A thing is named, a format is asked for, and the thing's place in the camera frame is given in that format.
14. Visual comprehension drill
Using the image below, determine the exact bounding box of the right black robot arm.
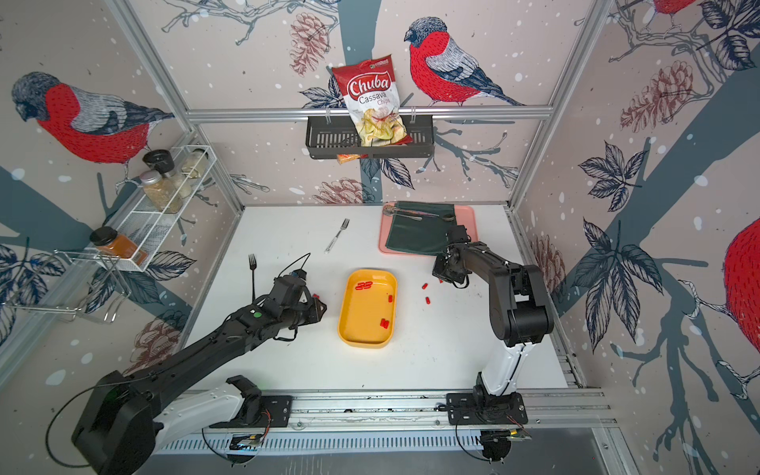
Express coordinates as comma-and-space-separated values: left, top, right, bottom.
433, 226, 554, 406

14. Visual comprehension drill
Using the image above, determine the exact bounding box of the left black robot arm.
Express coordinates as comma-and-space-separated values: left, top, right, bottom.
71, 271, 328, 474

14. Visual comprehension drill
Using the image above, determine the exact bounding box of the yellow plastic storage box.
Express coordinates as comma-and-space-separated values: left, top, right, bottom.
338, 269, 398, 350

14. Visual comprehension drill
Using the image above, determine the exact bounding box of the dark green cloth napkin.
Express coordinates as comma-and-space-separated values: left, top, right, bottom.
386, 201, 457, 255

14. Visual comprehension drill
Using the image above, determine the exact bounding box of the pink plastic tray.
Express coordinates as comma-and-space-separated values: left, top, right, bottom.
378, 205, 479, 255

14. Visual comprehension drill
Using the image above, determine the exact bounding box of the black fork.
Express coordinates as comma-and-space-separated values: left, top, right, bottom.
247, 253, 257, 302

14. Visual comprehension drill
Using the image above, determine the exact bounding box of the silver metal spoon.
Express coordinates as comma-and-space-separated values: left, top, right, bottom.
382, 205, 424, 221

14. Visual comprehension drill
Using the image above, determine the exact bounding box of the iridescent metal spoon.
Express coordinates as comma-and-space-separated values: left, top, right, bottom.
412, 210, 455, 222

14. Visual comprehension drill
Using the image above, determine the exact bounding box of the silver fork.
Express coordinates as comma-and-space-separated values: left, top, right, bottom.
325, 218, 350, 253

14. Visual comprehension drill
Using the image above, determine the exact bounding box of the small snack packet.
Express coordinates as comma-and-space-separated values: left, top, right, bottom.
336, 154, 363, 164

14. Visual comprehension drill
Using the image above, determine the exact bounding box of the clear spice jar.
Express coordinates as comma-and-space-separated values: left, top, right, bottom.
180, 148, 208, 179

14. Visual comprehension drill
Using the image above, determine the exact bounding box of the silver lid spice jar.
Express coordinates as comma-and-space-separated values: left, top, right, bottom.
140, 170, 182, 214

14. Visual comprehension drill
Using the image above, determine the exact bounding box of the black lid spice jar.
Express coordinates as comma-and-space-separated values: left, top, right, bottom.
142, 150, 177, 178

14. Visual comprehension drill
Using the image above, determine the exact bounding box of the orange spice jar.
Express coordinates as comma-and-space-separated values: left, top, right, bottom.
90, 227, 148, 265

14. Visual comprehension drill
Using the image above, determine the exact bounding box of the red cassava chips bag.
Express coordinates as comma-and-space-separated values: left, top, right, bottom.
332, 55, 412, 146

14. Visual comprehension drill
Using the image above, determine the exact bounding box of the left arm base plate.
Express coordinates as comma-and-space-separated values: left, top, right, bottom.
211, 396, 294, 429

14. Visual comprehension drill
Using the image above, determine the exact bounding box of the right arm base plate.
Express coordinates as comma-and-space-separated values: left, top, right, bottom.
445, 392, 528, 427

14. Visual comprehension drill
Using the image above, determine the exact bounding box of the aluminium frame profile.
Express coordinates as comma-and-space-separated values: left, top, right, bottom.
185, 105, 554, 125

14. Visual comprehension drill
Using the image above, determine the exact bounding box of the white wire spice rack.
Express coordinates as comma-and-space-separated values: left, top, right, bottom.
84, 144, 217, 272

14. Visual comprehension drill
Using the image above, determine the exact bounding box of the black wall basket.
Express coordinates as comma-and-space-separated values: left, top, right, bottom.
305, 115, 435, 160

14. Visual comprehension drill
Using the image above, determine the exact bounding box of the chrome wire holder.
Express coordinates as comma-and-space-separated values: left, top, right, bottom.
1, 251, 132, 324

